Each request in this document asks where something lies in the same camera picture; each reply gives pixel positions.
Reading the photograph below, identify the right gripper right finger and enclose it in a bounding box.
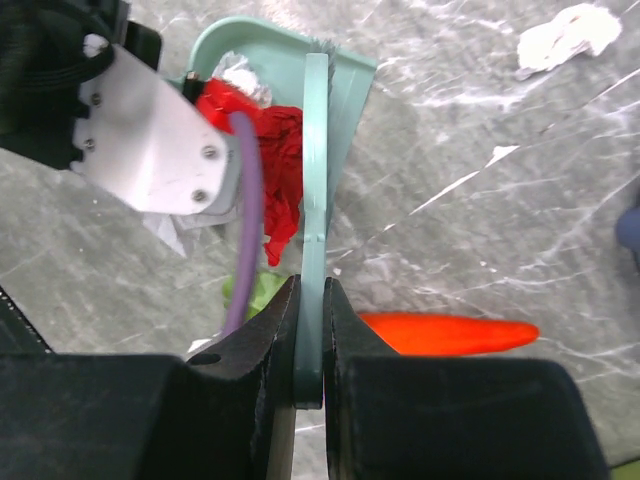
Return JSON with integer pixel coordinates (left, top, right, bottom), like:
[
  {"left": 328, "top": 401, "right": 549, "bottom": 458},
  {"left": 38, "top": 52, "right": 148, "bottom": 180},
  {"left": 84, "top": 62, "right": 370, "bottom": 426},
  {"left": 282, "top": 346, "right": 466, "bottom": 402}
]
[{"left": 323, "top": 279, "right": 610, "bottom": 479}]

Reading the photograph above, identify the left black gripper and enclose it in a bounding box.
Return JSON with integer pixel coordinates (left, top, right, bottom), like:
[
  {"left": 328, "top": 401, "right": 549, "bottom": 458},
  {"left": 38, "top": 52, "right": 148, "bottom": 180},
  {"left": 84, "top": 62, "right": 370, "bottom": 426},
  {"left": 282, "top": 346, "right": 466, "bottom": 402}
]
[{"left": 1, "top": 1, "right": 162, "bottom": 170}]

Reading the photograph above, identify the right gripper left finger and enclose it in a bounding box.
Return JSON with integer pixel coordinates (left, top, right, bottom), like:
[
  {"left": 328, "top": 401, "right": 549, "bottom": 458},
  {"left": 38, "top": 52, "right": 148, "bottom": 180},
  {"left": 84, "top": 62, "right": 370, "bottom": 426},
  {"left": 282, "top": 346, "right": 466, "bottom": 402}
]
[{"left": 1, "top": 276, "right": 300, "bottom": 479}]

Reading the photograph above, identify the teal dustpan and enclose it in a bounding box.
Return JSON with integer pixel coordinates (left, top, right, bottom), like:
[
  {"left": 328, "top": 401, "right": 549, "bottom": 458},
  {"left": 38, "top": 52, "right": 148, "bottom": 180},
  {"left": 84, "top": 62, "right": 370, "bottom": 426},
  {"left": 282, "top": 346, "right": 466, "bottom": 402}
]
[{"left": 183, "top": 16, "right": 377, "bottom": 199}]

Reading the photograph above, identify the teal hand brush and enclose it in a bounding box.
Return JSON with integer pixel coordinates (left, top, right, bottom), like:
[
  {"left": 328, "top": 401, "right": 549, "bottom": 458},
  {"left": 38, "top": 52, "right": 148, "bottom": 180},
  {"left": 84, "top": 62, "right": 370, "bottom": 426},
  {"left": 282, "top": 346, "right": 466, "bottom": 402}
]
[{"left": 293, "top": 39, "right": 335, "bottom": 410}]

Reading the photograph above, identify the orange toy carrot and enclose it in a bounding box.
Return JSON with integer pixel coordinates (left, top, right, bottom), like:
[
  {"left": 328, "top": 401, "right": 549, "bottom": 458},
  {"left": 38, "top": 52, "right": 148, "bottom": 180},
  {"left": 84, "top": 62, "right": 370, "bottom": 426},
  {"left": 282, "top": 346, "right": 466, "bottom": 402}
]
[{"left": 219, "top": 271, "right": 541, "bottom": 357}]

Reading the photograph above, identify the grey paper scrap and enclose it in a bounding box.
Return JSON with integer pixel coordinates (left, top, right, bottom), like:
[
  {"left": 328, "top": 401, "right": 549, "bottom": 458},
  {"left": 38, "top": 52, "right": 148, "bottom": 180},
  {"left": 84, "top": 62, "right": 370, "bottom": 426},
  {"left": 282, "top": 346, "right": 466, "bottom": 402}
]
[{"left": 139, "top": 209, "right": 241, "bottom": 259}]

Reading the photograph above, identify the small white paper ball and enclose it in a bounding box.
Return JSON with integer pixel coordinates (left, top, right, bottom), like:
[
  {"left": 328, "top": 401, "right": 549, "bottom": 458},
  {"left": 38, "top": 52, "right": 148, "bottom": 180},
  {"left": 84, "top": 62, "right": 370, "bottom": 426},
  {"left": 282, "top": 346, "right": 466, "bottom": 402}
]
[{"left": 211, "top": 51, "right": 273, "bottom": 108}]

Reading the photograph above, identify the red paper scrap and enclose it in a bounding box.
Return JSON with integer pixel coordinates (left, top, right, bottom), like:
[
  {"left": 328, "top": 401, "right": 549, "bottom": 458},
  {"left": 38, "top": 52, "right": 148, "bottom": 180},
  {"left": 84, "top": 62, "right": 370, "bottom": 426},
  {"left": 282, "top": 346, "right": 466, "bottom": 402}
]
[{"left": 256, "top": 106, "right": 303, "bottom": 267}]

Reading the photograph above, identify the green plastic tray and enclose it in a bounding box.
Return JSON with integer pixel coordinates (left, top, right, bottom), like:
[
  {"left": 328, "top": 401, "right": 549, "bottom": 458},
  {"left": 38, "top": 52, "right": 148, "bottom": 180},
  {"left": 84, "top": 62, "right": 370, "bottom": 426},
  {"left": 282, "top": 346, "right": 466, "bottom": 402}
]
[{"left": 610, "top": 460, "right": 640, "bottom": 480}]

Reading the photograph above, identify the blue plastic bucket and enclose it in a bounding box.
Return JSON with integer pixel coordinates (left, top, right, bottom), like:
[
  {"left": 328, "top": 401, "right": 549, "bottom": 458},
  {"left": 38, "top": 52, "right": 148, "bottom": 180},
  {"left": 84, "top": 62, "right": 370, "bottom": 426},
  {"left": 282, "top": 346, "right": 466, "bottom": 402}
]
[{"left": 615, "top": 194, "right": 640, "bottom": 271}]

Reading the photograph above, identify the white paper scrap near bucket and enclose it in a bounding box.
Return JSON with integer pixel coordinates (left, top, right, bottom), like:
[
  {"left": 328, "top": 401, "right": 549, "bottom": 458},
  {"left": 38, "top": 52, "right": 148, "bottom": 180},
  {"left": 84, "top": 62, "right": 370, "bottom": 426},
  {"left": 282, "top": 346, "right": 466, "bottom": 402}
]
[{"left": 515, "top": 3, "right": 623, "bottom": 81}]

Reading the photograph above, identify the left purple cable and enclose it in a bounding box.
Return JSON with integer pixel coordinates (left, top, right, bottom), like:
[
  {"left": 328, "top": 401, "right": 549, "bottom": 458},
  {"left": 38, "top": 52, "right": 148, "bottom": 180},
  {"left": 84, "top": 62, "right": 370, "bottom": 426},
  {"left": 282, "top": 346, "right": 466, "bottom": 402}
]
[{"left": 219, "top": 110, "right": 264, "bottom": 339}]

